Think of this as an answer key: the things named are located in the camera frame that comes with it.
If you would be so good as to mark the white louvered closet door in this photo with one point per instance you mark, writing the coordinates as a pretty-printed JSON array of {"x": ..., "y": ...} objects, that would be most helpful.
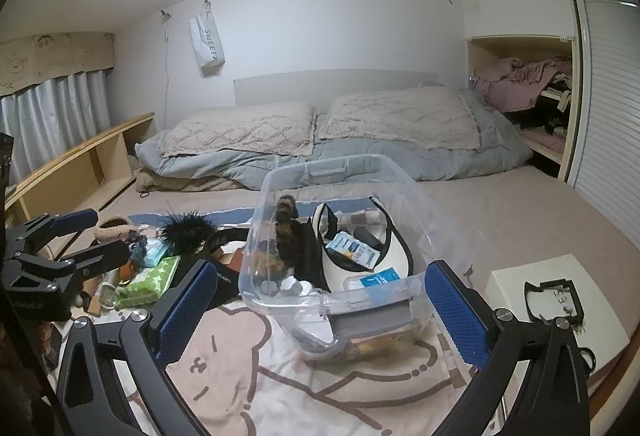
[{"x": 605, "y": 165}]

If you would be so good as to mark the teal tissue pack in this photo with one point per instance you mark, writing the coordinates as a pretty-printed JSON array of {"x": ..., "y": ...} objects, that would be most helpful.
[{"x": 154, "y": 251}]

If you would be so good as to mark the clear plastic storage bin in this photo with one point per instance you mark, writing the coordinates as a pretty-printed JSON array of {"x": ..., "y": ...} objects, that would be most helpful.
[{"x": 327, "y": 326}]

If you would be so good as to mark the wooden bedside shelf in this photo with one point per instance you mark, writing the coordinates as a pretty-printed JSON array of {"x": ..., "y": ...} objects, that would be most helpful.
[{"x": 87, "y": 176}]

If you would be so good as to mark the blue white sachet pack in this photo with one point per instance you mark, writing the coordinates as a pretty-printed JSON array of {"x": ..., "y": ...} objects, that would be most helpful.
[{"x": 347, "y": 246}]

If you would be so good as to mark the beige quilted pillow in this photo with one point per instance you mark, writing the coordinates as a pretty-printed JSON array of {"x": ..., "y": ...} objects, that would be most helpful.
[
  {"x": 430, "y": 117},
  {"x": 285, "y": 129}
]

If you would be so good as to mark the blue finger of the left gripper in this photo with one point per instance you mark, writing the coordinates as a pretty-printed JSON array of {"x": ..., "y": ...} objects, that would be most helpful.
[
  {"x": 76, "y": 221},
  {"x": 101, "y": 258}
]

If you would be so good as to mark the black feather pom pom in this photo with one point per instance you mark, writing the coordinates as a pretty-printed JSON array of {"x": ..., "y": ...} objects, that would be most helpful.
[{"x": 185, "y": 234}]

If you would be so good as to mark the white black sun visor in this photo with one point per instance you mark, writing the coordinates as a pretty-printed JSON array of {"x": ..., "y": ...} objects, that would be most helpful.
[{"x": 372, "y": 225}]

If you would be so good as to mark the pink clothes pile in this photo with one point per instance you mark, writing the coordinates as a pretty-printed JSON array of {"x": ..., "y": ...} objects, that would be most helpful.
[{"x": 512, "y": 85}]

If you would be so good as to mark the white sweet paper bag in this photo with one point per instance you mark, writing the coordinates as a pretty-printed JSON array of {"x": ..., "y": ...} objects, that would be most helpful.
[{"x": 206, "y": 41}]

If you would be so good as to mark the leopard fur headband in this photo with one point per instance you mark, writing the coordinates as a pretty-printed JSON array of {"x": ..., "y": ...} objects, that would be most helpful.
[{"x": 287, "y": 230}]

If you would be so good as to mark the white bed headboard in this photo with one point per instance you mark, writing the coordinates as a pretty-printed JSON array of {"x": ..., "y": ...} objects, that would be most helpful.
[{"x": 320, "y": 88}]

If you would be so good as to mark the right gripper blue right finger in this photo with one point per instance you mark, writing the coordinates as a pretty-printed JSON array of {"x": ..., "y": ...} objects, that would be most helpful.
[{"x": 481, "y": 341}]

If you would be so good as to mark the blue scrunchie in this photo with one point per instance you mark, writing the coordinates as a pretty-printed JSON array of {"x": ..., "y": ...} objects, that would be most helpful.
[{"x": 137, "y": 245}]

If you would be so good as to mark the black sun visor cap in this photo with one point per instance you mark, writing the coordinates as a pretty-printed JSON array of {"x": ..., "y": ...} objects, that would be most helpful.
[{"x": 224, "y": 250}]

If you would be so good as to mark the green white dotted pack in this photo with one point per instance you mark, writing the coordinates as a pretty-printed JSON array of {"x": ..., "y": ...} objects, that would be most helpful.
[{"x": 148, "y": 285}]

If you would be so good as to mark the right beige quilted pillow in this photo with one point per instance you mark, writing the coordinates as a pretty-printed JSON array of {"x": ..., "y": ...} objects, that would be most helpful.
[{"x": 430, "y": 117}]

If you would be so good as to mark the clear bag of pink items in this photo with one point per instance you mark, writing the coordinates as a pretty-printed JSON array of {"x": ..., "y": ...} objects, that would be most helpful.
[{"x": 288, "y": 287}]

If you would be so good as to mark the white box with black frame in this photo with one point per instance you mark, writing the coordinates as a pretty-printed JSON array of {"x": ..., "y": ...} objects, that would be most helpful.
[{"x": 561, "y": 287}]

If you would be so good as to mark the blue foil sachet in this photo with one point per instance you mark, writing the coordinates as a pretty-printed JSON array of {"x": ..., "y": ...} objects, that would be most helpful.
[{"x": 380, "y": 278}]

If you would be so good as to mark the beige printed curtain valance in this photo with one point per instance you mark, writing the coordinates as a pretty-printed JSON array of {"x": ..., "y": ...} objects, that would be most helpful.
[{"x": 30, "y": 60}]

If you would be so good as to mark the grey curtain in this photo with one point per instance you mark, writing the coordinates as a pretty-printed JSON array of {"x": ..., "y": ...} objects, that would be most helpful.
[{"x": 51, "y": 118}]

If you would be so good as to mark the brown leather pouch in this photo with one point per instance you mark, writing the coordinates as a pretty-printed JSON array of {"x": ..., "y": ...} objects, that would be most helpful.
[{"x": 233, "y": 260}]

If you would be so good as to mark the grey blue duvet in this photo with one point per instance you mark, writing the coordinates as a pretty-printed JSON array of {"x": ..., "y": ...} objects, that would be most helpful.
[{"x": 501, "y": 149}]

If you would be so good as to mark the left beige quilted pillow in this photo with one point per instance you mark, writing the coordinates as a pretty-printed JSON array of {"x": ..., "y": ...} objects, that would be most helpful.
[{"x": 285, "y": 129}]

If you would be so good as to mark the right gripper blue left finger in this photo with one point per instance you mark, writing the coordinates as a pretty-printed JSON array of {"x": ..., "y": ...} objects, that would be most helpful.
[{"x": 152, "y": 339}]

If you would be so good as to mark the beige fuzzy slipper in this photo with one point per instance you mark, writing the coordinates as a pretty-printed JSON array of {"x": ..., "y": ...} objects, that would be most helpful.
[{"x": 116, "y": 228}]

